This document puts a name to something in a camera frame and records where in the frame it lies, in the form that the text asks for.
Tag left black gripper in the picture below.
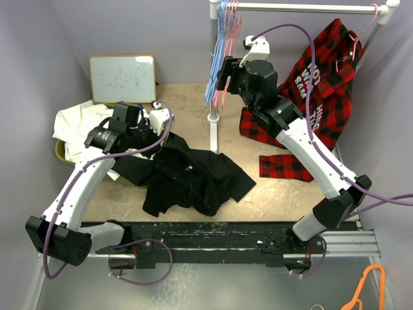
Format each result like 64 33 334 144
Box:
127 119 164 160

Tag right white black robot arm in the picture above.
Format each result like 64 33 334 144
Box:
217 56 372 253

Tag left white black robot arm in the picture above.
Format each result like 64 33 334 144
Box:
25 100 174 268

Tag red black plaid shirt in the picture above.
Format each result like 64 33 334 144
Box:
239 18 363 182

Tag pink hanger holding plaid shirt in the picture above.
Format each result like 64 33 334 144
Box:
335 3 379 72

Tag orange plastic hanger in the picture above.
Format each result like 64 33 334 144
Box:
341 263 387 310

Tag small whiteboard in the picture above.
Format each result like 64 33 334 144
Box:
89 55 156 104

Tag white cloth in basket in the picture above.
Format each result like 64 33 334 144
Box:
52 100 113 164

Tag olive green laundry basket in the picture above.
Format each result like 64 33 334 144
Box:
54 103 170 187

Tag white metal clothes rack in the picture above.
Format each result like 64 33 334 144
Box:
205 1 400 152

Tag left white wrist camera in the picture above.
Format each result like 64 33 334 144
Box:
148 101 174 136

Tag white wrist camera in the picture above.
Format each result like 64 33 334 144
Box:
239 36 270 68
148 101 174 136

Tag blue wire hanger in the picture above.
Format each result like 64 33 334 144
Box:
205 1 227 109

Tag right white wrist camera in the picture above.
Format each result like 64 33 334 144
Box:
239 36 270 68

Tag pink wire hanger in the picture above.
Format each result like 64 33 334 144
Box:
217 1 241 105

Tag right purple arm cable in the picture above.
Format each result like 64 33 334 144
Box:
254 23 413 223

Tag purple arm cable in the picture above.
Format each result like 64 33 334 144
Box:
254 23 413 223
43 99 176 280

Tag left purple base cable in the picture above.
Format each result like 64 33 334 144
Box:
108 238 174 285

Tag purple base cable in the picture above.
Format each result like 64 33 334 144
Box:
108 238 174 285
287 237 329 279

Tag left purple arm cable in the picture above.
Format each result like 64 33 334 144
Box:
43 99 176 280

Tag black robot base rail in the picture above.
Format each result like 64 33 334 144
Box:
95 221 325 269

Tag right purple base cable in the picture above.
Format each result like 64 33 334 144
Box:
287 237 329 279

